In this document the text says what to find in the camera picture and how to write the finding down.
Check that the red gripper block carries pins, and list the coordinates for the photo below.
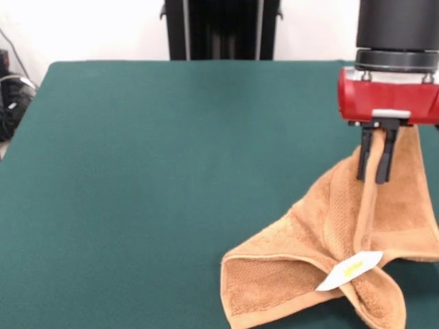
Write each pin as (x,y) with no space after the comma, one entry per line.
(387,99)

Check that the tan terry towel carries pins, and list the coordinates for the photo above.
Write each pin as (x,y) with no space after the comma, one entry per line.
(322,226)

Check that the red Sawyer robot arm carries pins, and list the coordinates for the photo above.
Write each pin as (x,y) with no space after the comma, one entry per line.
(394,24)

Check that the dark green table cloth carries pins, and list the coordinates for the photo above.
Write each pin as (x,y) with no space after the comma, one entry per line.
(137,188)

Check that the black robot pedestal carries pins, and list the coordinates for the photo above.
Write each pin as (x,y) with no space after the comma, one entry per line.
(223,31)

